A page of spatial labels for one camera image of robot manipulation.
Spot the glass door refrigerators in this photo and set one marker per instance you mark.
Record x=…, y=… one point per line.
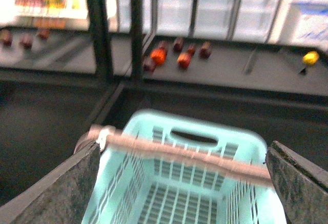
x=241, y=20

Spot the small red apple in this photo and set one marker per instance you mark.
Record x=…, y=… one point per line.
x=192, y=48

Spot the light blue plastic basket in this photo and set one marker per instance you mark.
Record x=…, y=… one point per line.
x=131, y=189

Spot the black metal shelf post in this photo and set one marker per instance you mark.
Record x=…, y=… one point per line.
x=99, y=29

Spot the grocery shelf with bottles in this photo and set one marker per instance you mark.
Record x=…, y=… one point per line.
x=54, y=14

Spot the dark red apple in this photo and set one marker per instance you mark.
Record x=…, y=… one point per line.
x=148, y=65
x=205, y=50
x=178, y=44

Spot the black display tray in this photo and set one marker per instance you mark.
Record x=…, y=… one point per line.
x=41, y=124
x=65, y=56
x=271, y=68

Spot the black left display tray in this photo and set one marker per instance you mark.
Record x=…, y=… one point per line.
x=65, y=56

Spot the dark red apple right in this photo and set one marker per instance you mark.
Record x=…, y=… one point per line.
x=205, y=50

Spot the black near display tray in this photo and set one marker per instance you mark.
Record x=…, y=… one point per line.
x=41, y=124

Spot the black far display tray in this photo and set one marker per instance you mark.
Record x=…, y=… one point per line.
x=271, y=68

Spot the yellow lemon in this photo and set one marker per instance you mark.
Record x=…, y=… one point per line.
x=311, y=58

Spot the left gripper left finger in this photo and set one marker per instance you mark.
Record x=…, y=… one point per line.
x=61, y=196

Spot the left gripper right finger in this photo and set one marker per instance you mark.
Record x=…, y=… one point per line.
x=300, y=184

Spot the white chest freezer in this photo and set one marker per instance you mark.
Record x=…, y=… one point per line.
x=305, y=25

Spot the dark red apple front left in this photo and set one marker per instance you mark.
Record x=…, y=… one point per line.
x=148, y=65

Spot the dark red apple back middle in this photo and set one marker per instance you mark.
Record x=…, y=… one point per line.
x=178, y=44

